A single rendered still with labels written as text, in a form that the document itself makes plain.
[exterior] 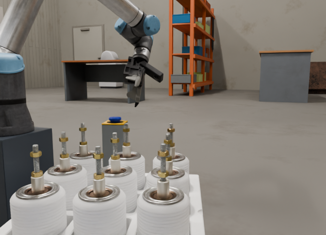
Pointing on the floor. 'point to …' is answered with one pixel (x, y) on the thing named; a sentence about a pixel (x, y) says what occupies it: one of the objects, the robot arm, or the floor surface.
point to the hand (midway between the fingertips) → (137, 98)
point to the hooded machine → (106, 55)
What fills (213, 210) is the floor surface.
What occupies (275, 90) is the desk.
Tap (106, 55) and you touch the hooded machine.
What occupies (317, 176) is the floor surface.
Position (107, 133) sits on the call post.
